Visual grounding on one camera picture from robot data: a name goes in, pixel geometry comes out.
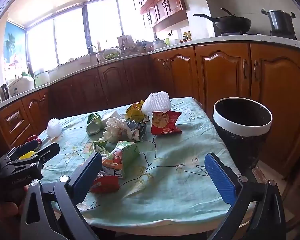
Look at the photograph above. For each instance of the bowl of green beans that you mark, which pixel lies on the bowl of green beans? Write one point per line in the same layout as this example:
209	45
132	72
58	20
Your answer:
111	53

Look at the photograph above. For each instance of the small condiment jars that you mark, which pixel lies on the small condiment jars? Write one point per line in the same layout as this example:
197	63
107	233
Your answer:
187	37

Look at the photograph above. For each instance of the steel pot with lid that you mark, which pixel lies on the steel pot with lid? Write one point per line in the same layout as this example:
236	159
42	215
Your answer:
158	44

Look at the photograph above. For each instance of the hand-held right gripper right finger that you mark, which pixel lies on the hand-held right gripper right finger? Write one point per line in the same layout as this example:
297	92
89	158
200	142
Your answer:
220	180

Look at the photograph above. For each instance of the gas stove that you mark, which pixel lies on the gas stove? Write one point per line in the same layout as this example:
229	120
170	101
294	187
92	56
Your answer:
282	35

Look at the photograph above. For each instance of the person's left hand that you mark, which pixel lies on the person's left hand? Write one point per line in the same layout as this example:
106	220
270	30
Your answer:
6	210

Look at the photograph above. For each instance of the small yellow wrapper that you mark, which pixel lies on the small yellow wrapper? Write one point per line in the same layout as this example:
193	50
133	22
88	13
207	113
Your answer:
27	154

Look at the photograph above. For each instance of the silver blue wrapper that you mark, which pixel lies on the silver blue wrapper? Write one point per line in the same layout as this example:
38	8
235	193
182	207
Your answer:
135	132

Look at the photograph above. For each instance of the sink faucet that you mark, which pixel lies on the sink faucet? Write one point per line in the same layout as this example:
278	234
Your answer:
93	48

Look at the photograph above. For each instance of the wooden base cabinets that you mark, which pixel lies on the wooden base cabinets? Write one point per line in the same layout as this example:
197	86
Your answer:
222	72

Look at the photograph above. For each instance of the wooden wall cabinets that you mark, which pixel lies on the wooden wall cabinets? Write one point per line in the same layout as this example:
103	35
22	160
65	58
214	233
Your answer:
165	2

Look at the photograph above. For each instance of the knife block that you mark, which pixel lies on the knife block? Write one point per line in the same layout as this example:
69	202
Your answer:
123	43

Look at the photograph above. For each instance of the wall poster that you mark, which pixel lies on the wall poster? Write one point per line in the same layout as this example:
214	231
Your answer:
13	50

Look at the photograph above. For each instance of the black wok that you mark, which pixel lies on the black wok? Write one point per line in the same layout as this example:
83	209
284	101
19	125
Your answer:
232	23

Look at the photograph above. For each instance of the red green wrapper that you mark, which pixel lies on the red green wrapper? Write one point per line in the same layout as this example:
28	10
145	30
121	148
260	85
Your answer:
33	138

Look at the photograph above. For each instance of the speckled white countertop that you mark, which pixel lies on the speckled white countertop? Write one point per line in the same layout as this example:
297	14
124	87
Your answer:
215	40

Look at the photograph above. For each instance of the steel kettle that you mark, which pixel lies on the steel kettle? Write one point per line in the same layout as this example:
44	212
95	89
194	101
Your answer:
2	93

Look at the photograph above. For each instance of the crumpled green wrapper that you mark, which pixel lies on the crumpled green wrapper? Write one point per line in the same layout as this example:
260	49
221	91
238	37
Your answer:
100	146

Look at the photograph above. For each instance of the red chip bag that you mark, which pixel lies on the red chip bag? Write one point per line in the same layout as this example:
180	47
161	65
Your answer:
165	123

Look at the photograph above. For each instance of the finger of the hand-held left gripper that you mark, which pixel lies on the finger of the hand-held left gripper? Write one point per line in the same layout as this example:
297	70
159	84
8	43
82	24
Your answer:
22	148
50	151

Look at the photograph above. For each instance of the kitchen window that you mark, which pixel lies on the kitchen window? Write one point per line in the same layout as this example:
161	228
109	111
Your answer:
70	35

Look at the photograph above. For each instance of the small green cup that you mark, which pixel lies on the small green cup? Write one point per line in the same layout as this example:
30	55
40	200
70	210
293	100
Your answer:
167	41

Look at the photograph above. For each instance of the white rice cooker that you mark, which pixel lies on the white rice cooker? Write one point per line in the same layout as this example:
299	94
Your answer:
21	86

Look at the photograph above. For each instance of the white printed wrapper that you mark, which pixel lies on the white printed wrapper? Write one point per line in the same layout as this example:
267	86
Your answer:
112	173

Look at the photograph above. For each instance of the green orange juice carton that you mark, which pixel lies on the green orange juice carton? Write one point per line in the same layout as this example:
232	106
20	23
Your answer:
120	155

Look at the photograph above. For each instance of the grey pot with lid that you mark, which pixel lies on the grey pot with lid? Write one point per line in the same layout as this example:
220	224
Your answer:
280	22

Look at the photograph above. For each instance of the crushed green can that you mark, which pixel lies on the crushed green can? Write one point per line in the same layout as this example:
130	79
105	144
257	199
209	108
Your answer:
93	125

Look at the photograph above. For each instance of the small white foam fruit net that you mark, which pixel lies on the small white foam fruit net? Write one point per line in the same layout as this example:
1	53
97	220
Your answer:
54	127

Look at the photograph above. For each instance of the green floral tablecloth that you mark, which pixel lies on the green floral tablecloth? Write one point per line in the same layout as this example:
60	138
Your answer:
170	175

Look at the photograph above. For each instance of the large white foam fruit net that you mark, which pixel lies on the large white foam fruit net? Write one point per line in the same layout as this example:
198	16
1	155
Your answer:
155	101

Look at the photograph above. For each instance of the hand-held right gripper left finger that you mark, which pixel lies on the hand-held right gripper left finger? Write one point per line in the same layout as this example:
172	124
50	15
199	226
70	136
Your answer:
88	175

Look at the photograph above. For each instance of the crumpled white tissue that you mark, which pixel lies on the crumpled white tissue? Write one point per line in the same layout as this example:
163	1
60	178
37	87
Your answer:
113	130

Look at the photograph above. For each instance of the black bin with white rim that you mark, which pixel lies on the black bin with white rim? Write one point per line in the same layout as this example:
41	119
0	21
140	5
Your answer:
240	128

